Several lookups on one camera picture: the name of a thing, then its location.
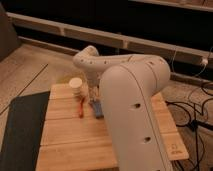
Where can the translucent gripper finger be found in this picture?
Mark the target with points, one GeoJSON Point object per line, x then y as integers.
{"type": "Point", "coordinates": [90, 94]}
{"type": "Point", "coordinates": [97, 93]}

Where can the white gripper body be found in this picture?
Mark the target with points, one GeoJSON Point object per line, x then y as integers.
{"type": "Point", "coordinates": [93, 79]}

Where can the white bottle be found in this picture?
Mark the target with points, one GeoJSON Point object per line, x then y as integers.
{"type": "Point", "coordinates": [76, 84]}

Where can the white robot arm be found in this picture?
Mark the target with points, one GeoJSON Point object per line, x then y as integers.
{"type": "Point", "coordinates": [126, 84]}

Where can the orange marker pen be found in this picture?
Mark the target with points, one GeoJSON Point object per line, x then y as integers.
{"type": "Point", "coordinates": [81, 112]}

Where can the black floor mat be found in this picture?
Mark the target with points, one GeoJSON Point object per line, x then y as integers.
{"type": "Point", "coordinates": [22, 137]}

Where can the white shelf rail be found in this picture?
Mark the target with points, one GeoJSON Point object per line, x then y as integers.
{"type": "Point", "coordinates": [182, 54]}

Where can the white wall plug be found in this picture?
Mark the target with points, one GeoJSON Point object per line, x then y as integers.
{"type": "Point", "coordinates": [204, 61]}

